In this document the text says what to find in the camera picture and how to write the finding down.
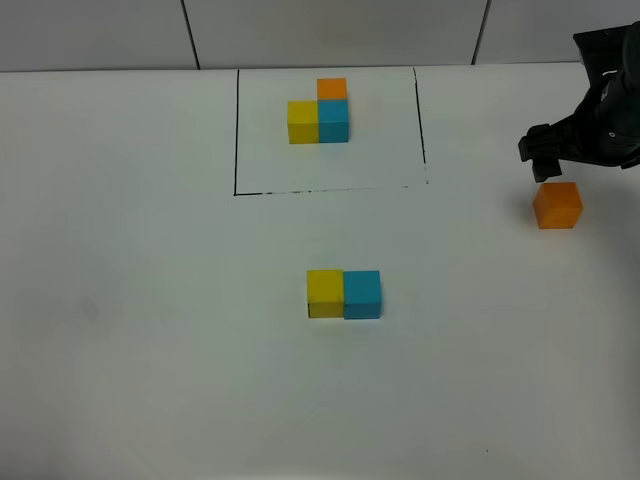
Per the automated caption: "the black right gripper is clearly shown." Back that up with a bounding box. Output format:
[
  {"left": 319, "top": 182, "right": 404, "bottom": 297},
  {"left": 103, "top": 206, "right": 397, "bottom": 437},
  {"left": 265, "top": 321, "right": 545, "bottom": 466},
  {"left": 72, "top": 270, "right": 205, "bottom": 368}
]
[{"left": 518, "top": 74, "right": 639, "bottom": 182}]

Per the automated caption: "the orange wooden cube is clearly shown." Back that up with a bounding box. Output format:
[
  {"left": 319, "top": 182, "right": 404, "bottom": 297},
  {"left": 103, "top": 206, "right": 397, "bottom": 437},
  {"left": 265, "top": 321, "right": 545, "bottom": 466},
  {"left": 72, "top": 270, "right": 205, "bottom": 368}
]
[{"left": 533, "top": 182, "right": 583, "bottom": 229}]

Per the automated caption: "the blue wooden cube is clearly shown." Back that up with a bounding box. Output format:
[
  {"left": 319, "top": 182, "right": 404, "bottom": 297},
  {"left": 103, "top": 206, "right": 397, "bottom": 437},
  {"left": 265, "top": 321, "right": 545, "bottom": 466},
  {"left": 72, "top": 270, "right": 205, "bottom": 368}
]
[{"left": 343, "top": 270, "right": 382, "bottom": 320}]

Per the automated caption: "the yellow wooden cube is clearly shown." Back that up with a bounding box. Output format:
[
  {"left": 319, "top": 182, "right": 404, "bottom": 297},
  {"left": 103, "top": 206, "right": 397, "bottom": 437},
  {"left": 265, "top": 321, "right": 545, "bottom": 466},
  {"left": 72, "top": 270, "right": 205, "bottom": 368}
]
[{"left": 307, "top": 270, "right": 345, "bottom": 319}]

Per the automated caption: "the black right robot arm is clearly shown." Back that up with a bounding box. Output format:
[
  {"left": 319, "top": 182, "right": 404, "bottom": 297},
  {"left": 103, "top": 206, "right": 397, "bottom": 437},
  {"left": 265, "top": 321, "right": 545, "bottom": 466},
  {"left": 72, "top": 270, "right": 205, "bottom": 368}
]
[{"left": 518, "top": 22, "right": 639, "bottom": 183}]

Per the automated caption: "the template blue cube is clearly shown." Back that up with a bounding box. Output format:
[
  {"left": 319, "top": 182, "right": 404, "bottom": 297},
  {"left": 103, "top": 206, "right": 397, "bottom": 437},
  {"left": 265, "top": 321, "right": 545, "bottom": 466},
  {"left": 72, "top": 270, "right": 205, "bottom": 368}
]
[{"left": 318, "top": 99, "right": 350, "bottom": 143}]

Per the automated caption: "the template orange cube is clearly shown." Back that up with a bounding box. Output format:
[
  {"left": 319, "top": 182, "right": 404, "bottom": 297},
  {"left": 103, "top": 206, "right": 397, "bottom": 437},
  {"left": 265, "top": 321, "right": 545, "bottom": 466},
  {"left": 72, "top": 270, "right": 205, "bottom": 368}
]
[{"left": 317, "top": 78, "right": 348, "bottom": 100}]

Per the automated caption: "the template yellow cube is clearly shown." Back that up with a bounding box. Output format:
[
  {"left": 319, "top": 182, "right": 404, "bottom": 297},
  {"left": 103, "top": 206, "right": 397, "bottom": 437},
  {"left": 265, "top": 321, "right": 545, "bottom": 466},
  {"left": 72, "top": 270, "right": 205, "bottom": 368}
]
[{"left": 287, "top": 100, "right": 319, "bottom": 144}]

